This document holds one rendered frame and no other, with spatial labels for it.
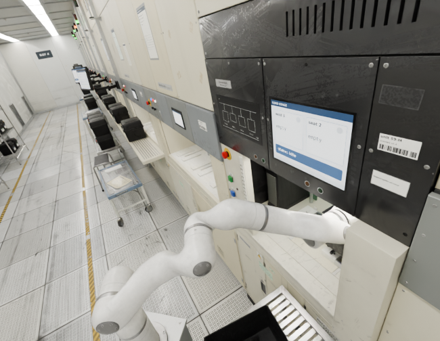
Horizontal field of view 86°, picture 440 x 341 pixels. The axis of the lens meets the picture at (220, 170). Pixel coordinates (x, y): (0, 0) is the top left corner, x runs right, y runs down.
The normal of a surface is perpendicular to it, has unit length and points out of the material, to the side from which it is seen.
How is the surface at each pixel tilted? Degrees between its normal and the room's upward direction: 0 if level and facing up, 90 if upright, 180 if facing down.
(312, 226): 45
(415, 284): 90
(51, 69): 90
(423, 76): 90
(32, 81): 90
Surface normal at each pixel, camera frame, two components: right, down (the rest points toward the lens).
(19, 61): 0.49, 0.37
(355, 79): -0.86, 0.37
